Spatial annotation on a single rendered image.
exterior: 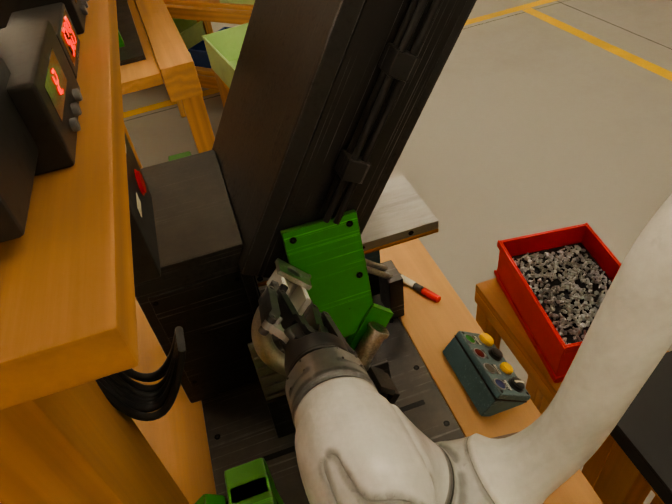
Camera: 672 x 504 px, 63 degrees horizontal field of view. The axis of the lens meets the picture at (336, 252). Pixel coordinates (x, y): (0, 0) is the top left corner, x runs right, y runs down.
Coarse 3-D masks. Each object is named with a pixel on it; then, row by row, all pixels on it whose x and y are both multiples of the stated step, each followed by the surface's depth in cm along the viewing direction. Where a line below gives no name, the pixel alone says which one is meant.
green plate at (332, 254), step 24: (288, 240) 79; (312, 240) 80; (336, 240) 81; (360, 240) 82; (312, 264) 82; (336, 264) 83; (360, 264) 84; (312, 288) 84; (336, 288) 85; (360, 288) 86; (336, 312) 87; (360, 312) 88
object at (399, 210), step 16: (400, 176) 110; (384, 192) 107; (400, 192) 106; (416, 192) 106; (384, 208) 103; (400, 208) 103; (416, 208) 102; (368, 224) 100; (384, 224) 100; (400, 224) 99; (416, 224) 99; (432, 224) 99; (368, 240) 97; (384, 240) 98; (400, 240) 99
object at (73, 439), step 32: (96, 384) 62; (0, 416) 46; (32, 416) 47; (64, 416) 51; (96, 416) 59; (128, 416) 71; (0, 448) 48; (32, 448) 49; (64, 448) 51; (96, 448) 57; (128, 448) 67; (0, 480) 51; (32, 480) 52; (64, 480) 54; (96, 480) 55; (128, 480) 63; (160, 480) 77
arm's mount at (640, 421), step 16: (656, 368) 99; (656, 384) 97; (640, 400) 95; (656, 400) 94; (624, 416) 93; (640, 416) 93; (656, 416) 92; (624, 432) 91; (640, 432) 91; (656, 432) 90; (624, 448) 92; (640, 448) 89; (656, 448) 88; (640, 464) 89; (656, 464) 86; (656, 480) 86
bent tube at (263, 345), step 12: (276, 264) 79; (288, 264) 80; (288, 276) 77; (300, 276) 80; (252, 324) 81; (252, 336) 82; (264, 336) 81; (264, 348) 82; (276, 348) 84; (264, 360) 83; (276, 360) 83
